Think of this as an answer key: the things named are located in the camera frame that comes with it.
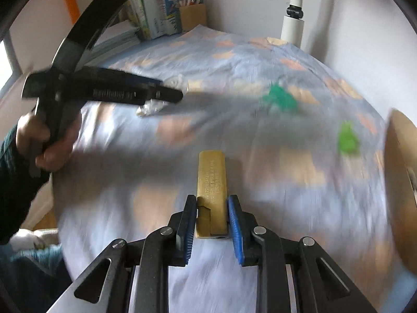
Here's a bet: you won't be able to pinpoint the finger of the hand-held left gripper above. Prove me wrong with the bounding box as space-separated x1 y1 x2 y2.
93 83 184 105
94 67 163 87

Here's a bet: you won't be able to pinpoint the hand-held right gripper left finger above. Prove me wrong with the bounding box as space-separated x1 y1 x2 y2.
47 195 198 313

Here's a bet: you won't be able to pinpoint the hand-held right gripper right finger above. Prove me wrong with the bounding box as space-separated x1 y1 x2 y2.
228 195 378 313

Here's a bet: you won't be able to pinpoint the brass rectangular lock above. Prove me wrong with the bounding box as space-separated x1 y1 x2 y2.
195 150 229 239

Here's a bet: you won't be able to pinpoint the round wooden tray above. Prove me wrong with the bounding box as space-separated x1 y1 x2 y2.
384 108 417 271

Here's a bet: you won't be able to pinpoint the person's left forearm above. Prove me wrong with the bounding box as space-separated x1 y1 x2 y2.
0 127 49 245

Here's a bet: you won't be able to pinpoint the person's left hand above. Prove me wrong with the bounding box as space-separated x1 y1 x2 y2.
16 109 83 173

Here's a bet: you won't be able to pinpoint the crumpled clear plastic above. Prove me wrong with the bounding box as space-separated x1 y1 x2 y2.
136 75 189 118

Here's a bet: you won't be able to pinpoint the stack of white papers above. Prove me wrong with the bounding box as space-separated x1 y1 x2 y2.
85 20 140 66

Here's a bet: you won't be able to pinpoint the blue and white books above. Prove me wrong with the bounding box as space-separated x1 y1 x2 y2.
125 0 201 41

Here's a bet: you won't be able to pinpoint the printed blue bedsheet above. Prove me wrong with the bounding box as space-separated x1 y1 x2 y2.
52 26 417 313

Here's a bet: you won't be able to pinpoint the brown cardboard box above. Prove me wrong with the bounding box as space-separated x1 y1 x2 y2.
179 4 208 33

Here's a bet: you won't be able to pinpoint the dark green plastic toy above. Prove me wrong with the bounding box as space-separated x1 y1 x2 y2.
259 83 298 115

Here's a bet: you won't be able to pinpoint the light green plastic toy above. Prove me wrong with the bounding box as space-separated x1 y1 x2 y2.
337 121 360 155

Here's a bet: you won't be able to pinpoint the white pipe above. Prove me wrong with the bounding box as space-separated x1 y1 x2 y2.
280 0 305 48

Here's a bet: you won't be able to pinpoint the teal cloth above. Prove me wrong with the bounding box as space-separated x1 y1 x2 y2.
7 228 74 304

